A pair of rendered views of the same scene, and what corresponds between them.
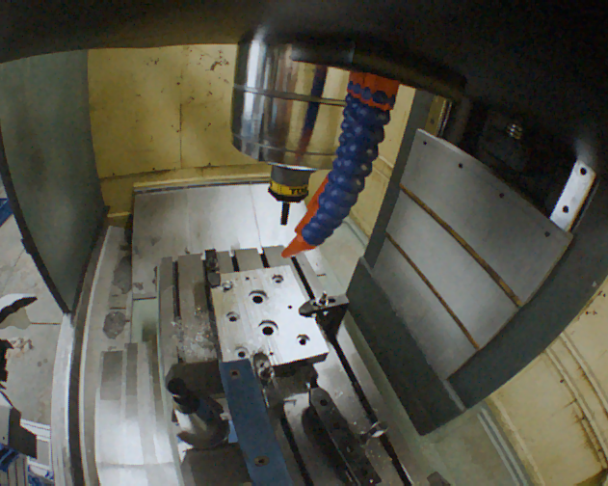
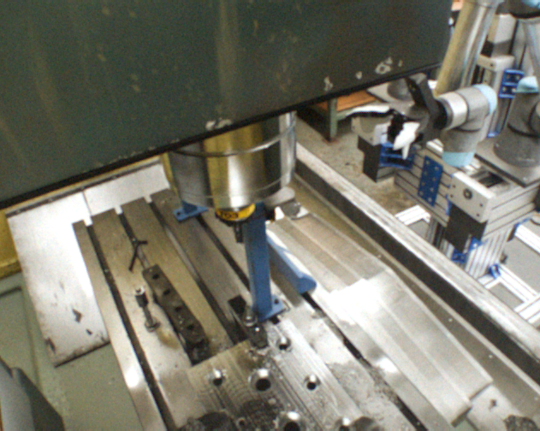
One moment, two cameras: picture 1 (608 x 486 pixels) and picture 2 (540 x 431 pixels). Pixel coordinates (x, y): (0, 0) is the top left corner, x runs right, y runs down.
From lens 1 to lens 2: 0.79 m
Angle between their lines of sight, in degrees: 103
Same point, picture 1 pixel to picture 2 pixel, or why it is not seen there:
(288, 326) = (238, 391)
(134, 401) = (398, 340)
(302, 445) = (209, 311)
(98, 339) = (519, 400)
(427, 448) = (56, 397)
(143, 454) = (353, 295)
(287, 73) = not seen: hidden behind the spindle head
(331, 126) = not seen: hidden behind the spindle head
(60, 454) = (417, 244)
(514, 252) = not seen: outside the picture
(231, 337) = (300, 356)
